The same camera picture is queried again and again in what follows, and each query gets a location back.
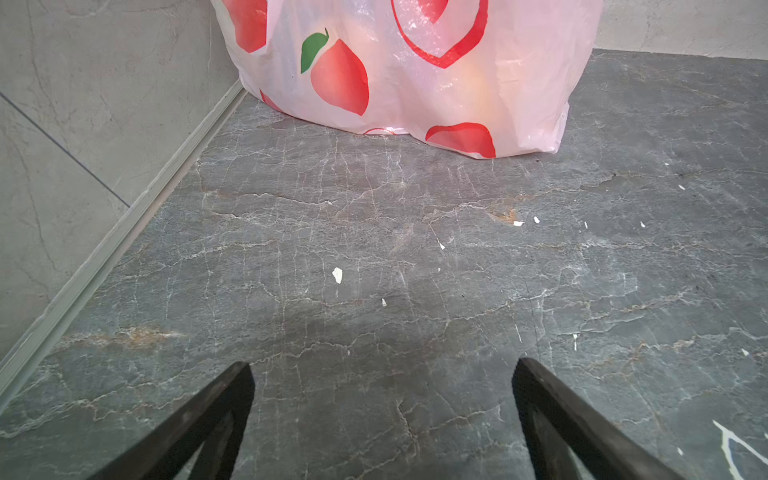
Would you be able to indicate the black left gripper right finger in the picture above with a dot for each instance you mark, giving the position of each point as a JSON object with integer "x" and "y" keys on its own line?
{"x": 559, "y": 427}

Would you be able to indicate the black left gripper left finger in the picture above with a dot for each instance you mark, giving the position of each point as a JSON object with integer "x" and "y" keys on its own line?
{"x": 209, "y": 427}

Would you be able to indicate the pink plastic bag fruit print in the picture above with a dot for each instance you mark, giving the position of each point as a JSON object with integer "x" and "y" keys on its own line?
{"x": 485, "y": 78}

